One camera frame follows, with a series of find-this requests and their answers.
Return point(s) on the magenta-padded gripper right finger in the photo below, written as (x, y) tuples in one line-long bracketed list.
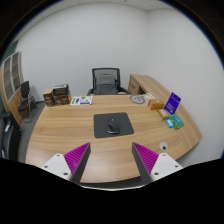
[(164, 165)]

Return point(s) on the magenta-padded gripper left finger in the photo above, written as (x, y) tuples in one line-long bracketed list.
[(58, 165)]

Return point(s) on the dark grey computer mouse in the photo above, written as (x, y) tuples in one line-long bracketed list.
[(113, 126)]

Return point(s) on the dark grey mouse pad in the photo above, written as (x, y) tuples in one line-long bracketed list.
[(100, 126)]

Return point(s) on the small blue packet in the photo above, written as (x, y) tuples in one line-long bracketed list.
[(169, 123)]

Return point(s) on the green packet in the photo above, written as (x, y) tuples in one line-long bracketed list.
[(176, 121)]

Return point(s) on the small tan box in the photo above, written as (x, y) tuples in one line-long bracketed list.
[(163, 114)]

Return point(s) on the black leather armchair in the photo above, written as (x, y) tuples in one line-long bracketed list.
[(10, 136)]

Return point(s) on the small orange box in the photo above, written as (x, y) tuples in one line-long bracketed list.
[(156, 104)]

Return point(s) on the purple card stand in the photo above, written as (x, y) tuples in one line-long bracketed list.
[(172, 103)]

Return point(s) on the tall brown cardboard box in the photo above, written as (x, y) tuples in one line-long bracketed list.
[(48, 98)]

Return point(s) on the white sheet with coloured stickers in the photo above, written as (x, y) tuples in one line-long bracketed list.
[(81, 100)]

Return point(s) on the black and silver box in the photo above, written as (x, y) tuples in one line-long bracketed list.
[(61, 90)]

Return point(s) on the wooden shelf cabinet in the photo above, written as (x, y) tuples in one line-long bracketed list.
[(11, 100)]

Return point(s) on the black visitor chair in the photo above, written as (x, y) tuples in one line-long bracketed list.
[(25, 90)]

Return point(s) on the wooden side desk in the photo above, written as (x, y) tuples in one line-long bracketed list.
[(143, 83)]

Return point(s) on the grey backpack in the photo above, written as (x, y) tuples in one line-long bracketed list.
[(106, 84)]

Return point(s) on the black mesh office chair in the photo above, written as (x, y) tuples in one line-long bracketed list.
[(105, 70)]

